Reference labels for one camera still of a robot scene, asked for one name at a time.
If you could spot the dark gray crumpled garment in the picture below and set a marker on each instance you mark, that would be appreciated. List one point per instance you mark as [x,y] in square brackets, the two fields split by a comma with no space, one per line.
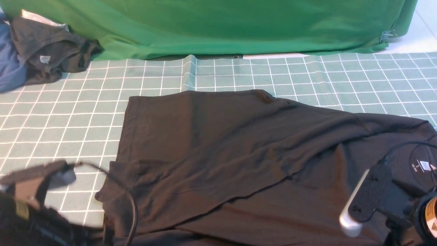
[50,51]

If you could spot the dark gray long-sleeve top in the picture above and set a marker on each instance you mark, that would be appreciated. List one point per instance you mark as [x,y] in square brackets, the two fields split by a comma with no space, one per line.
[246,168]

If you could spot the green backdrop cloth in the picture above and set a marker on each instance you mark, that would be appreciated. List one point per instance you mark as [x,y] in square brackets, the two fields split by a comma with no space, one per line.
[148,29]

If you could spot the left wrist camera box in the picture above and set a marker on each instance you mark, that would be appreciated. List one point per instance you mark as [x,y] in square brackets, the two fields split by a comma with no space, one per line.
[59,173]

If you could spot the blue crumpled garment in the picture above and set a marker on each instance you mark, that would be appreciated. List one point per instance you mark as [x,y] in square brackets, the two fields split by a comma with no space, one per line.
[13,70]

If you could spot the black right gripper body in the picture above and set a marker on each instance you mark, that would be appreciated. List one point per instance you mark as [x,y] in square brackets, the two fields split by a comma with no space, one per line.
[411,218]

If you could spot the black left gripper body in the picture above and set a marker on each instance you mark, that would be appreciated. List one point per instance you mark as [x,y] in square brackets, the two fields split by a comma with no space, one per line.
[26,221]

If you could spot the green checkered tablecloth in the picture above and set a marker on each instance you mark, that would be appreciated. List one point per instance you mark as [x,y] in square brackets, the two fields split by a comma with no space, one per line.
[80,117]

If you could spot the metal binder clip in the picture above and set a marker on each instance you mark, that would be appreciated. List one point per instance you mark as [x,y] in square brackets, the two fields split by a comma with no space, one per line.
[388,36]

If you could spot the white cloth piece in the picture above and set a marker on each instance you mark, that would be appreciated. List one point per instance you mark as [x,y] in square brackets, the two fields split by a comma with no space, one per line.
[42,19]

